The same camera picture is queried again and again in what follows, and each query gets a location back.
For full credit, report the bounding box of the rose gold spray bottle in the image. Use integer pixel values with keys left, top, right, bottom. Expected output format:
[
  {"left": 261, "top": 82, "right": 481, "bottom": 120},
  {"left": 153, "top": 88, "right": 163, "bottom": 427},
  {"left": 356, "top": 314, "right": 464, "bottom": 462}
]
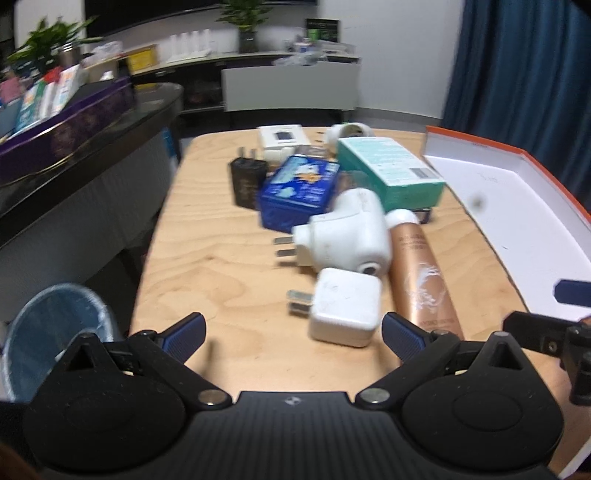
[{"left": 386, "top": 209, "right": 464, "bottom": 338}]

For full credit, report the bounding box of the white square charger plug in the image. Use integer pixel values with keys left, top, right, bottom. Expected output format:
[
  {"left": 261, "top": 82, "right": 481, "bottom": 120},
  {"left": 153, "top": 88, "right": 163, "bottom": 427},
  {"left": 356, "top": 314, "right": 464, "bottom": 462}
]
[{"left": 287, "top": 268, "right": 383, "bottom": 348}]

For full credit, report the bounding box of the white plug-in vaporizer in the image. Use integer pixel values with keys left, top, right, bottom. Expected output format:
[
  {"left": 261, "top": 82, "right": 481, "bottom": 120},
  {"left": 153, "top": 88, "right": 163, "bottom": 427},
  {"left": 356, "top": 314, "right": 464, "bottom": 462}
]
[{"left": 274, "top": 188, "right": 392, "bottom": 277}]

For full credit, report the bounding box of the teal cardboard box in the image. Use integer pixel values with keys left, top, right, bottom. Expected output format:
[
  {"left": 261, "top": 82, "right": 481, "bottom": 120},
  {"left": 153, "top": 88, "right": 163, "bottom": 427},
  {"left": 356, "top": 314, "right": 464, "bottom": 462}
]
[{"left": 337, "top": 137, "right": 446, "bottom": 212}]

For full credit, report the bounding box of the black charger plug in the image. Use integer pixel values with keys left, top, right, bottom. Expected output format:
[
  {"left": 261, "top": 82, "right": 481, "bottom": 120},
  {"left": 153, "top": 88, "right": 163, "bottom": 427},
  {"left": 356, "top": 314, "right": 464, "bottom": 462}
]
[{"left": 228, "top": 147, "right": 269, "bottom": 210}]

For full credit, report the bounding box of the blue cartoon tin box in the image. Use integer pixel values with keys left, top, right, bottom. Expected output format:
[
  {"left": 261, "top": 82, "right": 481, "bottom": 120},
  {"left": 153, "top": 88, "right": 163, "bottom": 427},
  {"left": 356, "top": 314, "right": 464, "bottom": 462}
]
[{"left": 257, "top": 155, "right": 339, "bottom": 233}]

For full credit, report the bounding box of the white round plug-in device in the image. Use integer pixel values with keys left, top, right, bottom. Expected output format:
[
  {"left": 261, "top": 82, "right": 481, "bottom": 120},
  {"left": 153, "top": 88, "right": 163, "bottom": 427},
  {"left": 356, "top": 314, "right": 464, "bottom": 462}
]
[{"left": 324, "top": 122, "right": 375, "bottom": 156}]

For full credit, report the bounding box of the small white product box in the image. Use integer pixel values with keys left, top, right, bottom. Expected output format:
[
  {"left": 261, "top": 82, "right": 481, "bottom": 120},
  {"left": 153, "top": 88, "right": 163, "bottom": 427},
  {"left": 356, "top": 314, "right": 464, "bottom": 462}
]
[{"left": 256, "top": 124, "right": 311, "bottom": 163}]

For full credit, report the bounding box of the orange white box tray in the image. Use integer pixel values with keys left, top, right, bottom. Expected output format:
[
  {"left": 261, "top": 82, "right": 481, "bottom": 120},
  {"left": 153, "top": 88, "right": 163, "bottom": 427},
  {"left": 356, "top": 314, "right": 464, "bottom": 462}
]
[{"left": 421, "top": 125, "right": 591, "bottom": 478}]

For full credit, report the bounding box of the blue lined trash bin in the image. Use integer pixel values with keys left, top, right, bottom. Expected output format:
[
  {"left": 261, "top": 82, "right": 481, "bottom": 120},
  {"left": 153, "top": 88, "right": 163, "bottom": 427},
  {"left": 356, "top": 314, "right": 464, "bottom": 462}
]
[{"left": 1, "top": 283, "right": 120, "bottom": 402}]

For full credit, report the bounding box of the black curved side table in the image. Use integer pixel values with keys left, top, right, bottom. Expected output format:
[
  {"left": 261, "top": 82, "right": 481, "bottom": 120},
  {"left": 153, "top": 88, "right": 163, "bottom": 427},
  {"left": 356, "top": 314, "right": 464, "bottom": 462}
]
[{"left": 0, "top": 81, "right": 185, "bottom": 245}]

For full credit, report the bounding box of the blue curtain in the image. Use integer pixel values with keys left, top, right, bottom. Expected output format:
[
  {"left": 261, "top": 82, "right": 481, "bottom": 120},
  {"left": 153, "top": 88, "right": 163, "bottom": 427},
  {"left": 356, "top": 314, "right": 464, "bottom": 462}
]
[{"left": 441, "top": 1, "right": 590, "bottom": 201}]

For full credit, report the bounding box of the purple patterned storage box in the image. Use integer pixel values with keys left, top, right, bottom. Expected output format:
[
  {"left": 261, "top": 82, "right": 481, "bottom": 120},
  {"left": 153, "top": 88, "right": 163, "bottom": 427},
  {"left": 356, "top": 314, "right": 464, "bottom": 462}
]
[{"left": 1, "top": 77, "right": 135, "bottom": 185}]

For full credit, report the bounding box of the white TV cabinet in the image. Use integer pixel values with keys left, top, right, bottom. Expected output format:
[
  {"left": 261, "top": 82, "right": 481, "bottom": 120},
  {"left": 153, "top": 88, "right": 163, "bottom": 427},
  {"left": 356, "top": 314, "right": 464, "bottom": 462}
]
[{"left": 132, "top": 51, "right": 361, "bottom": 114}]

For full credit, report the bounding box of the yellow box on cabinet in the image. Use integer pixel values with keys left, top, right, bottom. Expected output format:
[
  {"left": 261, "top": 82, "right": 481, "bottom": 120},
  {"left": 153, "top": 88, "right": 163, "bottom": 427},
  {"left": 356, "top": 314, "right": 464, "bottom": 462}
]
[{"left": 126, "top": 44, "right": 159, "bottom": 74}]

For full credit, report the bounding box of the white router with antennas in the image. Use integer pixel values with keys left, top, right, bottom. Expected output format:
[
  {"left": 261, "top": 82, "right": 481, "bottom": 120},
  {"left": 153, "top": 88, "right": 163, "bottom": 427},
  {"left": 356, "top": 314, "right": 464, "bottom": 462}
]
[{"left": 166, "top": 29, "right": 212, "bottom": 63}]

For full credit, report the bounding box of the white plastic bag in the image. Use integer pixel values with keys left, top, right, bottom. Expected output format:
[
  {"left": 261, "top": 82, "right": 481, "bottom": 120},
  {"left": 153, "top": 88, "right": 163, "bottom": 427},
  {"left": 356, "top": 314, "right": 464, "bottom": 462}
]
[{"left": 85, "top": 41, "right": 123, "bottom": 65}]

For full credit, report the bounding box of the potted plant in steel cup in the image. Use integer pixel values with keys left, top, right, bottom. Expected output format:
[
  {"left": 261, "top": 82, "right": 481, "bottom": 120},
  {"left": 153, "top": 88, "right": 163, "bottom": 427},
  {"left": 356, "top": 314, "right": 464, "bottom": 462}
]
[{"left": 7, "top": 16, "right": 101, "bottom": 74}]

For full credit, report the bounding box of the black green display box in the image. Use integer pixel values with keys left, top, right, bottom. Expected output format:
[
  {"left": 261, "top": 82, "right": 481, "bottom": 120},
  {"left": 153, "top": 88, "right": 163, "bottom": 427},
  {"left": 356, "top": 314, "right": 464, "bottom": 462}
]
[{"left": 305, "top": 18, "right": 339, "bottom": 43}]

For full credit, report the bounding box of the potted plant on cabinet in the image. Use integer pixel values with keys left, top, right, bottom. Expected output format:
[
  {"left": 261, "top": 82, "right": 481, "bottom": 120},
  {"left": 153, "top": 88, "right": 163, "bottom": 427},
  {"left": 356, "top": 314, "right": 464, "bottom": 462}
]
[{"left": 218, "top": 0, "right": 273, "bottom": 54}]

